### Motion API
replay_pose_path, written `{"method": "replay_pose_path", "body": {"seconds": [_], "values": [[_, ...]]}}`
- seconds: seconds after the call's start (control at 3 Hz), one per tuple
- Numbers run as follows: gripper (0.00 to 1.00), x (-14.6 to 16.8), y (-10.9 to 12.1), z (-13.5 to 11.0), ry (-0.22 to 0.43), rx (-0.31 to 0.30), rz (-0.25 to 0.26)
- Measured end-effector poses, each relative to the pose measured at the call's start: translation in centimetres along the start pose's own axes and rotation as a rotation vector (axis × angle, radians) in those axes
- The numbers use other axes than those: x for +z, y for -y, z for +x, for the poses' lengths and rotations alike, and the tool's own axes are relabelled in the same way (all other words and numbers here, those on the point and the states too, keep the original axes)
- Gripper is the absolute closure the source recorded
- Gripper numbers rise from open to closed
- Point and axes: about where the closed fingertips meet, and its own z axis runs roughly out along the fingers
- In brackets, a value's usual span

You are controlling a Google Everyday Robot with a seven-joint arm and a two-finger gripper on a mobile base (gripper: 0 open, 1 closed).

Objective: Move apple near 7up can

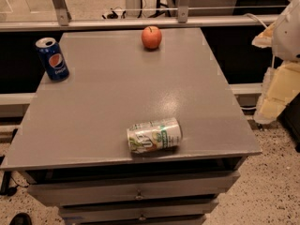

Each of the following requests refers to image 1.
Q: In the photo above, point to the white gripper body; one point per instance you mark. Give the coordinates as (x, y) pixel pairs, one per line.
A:
(289, 35)

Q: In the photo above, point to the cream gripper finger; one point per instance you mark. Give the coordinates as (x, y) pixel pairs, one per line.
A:
(264, 39)
(279, 87)

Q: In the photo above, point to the red apple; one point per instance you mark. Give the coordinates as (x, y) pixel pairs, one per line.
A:
(151, 37)

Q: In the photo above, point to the white green 7up can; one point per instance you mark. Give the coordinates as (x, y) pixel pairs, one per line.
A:
(154, 135)

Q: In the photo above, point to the blue pepsi can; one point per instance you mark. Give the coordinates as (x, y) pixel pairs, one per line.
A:
(52, 59)

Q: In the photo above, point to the lower grey drawer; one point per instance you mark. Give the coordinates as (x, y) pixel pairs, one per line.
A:
(138, 210)

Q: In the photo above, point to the grey drawer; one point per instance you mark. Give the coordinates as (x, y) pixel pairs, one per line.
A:
(134, 189)
(138, 210)

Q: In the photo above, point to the grey metal railing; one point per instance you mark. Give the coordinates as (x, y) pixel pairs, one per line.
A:
(67, 15)

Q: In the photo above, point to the upper grey drawer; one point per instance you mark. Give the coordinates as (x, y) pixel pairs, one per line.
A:
(134, 189)

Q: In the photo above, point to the grey drawer cabinet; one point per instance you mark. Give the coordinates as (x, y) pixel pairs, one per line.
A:
(76, 130)

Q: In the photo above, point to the black shoe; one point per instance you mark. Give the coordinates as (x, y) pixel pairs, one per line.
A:
(21, 219)

